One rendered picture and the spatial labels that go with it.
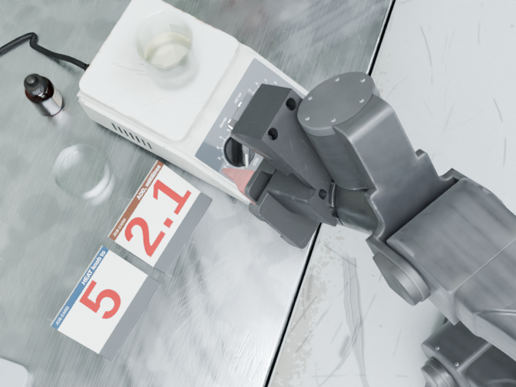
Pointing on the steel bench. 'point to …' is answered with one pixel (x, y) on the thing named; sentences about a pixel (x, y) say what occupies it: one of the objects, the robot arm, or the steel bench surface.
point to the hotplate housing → (177, 151)
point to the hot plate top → (132, 104)
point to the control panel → (249, 80)
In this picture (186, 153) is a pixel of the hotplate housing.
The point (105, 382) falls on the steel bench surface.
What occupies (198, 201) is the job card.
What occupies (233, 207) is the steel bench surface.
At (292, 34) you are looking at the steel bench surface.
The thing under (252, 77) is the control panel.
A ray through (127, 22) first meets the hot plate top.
